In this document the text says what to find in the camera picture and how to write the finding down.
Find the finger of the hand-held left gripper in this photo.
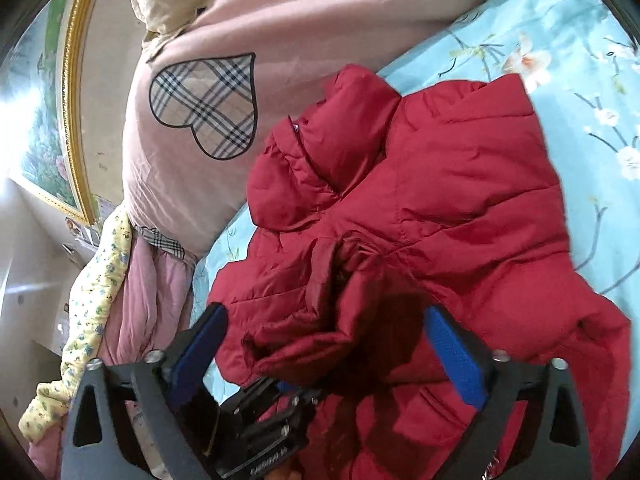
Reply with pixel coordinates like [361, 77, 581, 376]
[240, 377, 303, 403]

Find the yellow floral blanket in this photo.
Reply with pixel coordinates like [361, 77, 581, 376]
[19, 207, 134, 443]

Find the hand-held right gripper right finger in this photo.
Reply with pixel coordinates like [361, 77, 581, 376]
[424, 304, 594, 480]

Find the pink quilted blanket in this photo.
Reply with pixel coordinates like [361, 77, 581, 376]
[27, 240, 199, 467]

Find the pink duvet with plaid hearts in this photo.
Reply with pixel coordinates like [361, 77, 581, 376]
[122, 0, 551, 261]

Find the gold framed floral painting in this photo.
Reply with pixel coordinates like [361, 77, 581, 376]
[0, 0, 112, 227]

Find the blue floral bed sheet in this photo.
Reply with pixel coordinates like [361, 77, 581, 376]
[190, 0, 640, 401]

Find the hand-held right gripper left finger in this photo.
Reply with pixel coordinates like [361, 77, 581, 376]
[60, 302, 230, 480]

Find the red puffer jacket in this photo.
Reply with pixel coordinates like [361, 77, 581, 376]
[207, 64, 633, 480]

